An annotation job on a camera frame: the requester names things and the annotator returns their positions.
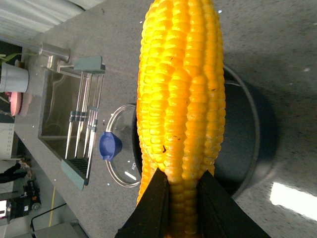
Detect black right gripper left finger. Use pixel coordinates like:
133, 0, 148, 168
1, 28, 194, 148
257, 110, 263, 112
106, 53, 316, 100
115, 169, 169, 238

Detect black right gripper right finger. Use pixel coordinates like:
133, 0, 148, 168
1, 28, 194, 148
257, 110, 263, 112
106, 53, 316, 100
198, 171, 269, 238

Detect glass pot lid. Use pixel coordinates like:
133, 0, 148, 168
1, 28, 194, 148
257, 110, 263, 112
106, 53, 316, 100
99, 104, 141, 188

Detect yellow corn cob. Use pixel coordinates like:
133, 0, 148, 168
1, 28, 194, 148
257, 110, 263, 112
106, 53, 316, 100
136, 0, 226, 238

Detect dark blue pot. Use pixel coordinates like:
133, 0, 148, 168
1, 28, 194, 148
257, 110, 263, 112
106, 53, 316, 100
132, 65, 279, 199

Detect white plant pot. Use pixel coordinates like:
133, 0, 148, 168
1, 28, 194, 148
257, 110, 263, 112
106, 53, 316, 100
0, 63, 29, 93

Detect green sink drying rack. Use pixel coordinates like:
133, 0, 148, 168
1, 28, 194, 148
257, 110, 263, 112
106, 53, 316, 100
61, 56, 106, 190

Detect steel sink basin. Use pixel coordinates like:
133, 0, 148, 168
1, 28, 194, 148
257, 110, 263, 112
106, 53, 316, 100
39, 70, 80, 160

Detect black equipment cart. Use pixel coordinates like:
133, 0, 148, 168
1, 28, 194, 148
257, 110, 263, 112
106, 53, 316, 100
0, 179, 42, 224

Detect person in black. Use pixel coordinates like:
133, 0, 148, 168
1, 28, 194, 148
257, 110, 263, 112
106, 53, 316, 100
0, 159, 33, 183

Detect pink dish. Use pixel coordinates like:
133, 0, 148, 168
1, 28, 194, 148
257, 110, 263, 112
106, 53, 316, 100
5, 92, 33, 117

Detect chrome faucet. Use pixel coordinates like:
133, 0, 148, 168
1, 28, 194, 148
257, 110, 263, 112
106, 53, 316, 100
0, 35, 71, 72

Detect white curtain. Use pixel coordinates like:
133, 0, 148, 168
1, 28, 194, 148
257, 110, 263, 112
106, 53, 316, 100
0, 0, 102, 40

